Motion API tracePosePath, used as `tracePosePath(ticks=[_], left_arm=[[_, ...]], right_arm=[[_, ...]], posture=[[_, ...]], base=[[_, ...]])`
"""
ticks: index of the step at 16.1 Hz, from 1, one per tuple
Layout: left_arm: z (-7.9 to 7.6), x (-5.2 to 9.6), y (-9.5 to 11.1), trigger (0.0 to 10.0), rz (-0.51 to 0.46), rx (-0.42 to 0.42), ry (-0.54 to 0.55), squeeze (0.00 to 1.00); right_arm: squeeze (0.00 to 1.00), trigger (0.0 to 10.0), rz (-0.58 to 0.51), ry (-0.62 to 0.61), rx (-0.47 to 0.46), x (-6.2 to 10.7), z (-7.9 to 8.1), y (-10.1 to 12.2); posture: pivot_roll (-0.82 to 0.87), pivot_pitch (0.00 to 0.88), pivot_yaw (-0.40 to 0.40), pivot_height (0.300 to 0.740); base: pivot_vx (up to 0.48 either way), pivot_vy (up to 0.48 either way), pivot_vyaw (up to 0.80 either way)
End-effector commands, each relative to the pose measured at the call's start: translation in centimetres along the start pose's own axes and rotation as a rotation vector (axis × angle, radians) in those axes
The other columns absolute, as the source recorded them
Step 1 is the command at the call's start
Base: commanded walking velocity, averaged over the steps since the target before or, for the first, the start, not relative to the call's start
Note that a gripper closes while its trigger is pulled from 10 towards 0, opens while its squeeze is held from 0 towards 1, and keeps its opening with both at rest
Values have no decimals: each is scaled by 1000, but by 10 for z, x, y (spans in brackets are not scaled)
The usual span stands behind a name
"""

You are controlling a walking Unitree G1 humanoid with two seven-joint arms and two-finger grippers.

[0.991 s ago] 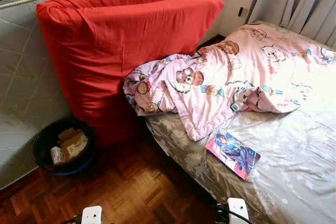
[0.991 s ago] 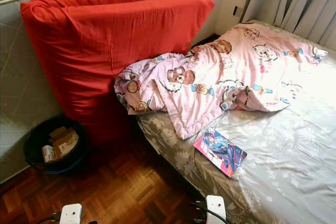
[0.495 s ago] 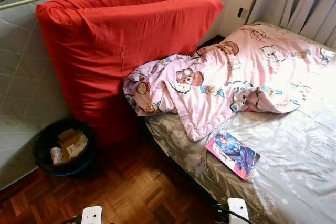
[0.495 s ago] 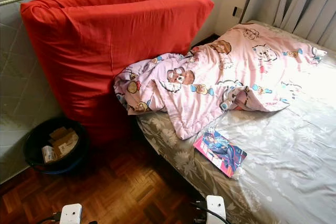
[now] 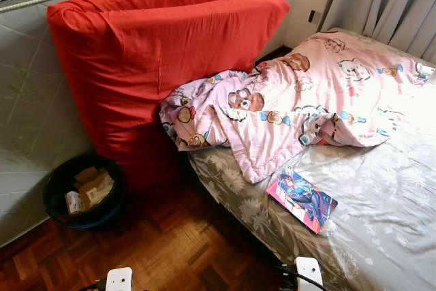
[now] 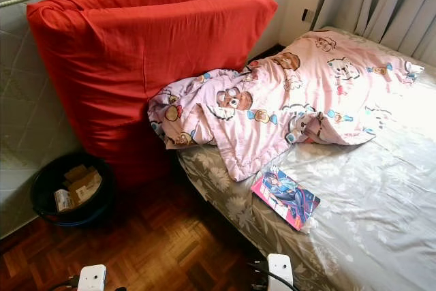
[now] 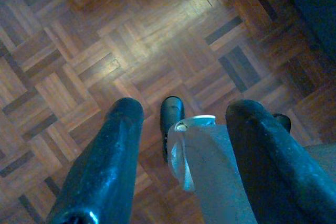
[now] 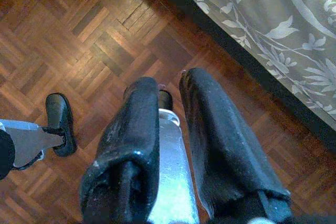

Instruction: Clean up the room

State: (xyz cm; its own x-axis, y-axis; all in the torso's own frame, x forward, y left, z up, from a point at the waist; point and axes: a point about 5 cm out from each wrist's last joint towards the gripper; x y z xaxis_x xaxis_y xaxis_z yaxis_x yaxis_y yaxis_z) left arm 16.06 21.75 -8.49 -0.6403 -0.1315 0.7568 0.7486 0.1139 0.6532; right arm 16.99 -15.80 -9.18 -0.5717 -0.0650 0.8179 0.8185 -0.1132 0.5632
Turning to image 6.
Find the brown cardboard scrap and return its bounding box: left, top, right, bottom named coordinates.
left=63, top=165, right=103, bottom=203

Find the thick red cushion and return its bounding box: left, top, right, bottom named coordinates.
left=26, top=0, right=279, bottom=186

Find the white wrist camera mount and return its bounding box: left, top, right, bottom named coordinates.
left=78, top=264, right=108, bottom=291
left=267, top=254, right=295, bottom=291

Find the grey curtain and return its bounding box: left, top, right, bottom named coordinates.
left=312, top=0, right=436, bottom=67

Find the pink cartoon print blanket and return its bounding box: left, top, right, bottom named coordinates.
left=147, top=29, right=425, bottom=183

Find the grey quilted mattress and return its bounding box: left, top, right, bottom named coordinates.
left=0, top=0, right=178, bottom=241

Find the white crumpled packet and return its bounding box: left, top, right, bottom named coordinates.
left=54, top=189, right=74, bottom=212

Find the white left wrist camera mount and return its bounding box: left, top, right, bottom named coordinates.
left=78, top=264, right=108, bottom=291

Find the colourful comic book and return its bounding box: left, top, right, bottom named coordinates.
left=251, top=165, right=321, bottom=232

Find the bed with grey floral sheet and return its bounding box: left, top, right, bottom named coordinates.
left=176, top=27, right=436, bottom=291

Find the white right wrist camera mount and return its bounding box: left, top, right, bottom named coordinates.
left=267, top=254, right=295, bottom=291

